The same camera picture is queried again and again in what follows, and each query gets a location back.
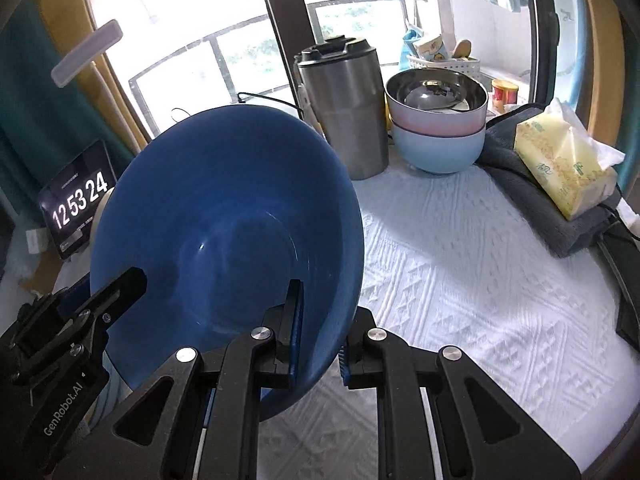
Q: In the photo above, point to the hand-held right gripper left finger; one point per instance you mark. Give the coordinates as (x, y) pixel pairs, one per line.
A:
(295, 330)

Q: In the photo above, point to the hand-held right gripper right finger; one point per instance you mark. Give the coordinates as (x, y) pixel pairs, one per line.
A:
(344, 365)

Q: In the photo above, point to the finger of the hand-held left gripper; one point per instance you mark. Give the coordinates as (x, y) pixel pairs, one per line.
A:
(120, 290)

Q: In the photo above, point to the small white box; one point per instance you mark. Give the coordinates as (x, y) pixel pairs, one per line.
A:
(36, 242)

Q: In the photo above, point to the black tablet with clock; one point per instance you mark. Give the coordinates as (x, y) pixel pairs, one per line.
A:
(75, 200)

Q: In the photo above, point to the white textured tablecloth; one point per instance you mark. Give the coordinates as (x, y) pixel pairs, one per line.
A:
(450, 270)

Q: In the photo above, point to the teal curtain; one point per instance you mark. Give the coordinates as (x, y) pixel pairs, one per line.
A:
(25, 125)

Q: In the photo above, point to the steel tumbler with black lid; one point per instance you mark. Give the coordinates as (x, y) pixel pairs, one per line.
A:
(345, 110)

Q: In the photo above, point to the light blue bowl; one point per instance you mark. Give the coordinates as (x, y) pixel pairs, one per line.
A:
(437, 152)

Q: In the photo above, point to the grey folded towel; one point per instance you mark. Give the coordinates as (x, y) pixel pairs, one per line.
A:
(525, 195)

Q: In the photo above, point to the pink steel bowl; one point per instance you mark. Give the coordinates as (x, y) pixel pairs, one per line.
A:
(435, 110)

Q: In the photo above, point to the balcony railing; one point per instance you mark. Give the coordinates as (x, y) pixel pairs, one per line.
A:
(225, 45)

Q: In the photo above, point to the yellow curtain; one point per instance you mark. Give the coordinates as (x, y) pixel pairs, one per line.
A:
(65, 5)

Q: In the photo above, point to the yellow tissue pack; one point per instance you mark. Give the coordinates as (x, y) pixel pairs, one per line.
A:
(560, 160)

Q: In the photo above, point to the white plastic basket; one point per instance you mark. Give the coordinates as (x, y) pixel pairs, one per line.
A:
(450, 65)

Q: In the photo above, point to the cartoon printed cup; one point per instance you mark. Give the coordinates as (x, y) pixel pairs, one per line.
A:
(429, 47)

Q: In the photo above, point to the red and yellow can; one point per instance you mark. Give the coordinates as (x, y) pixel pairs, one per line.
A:
(504, 95)

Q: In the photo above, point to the dark window frame post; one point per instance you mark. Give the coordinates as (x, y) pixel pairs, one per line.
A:
(285, 10)

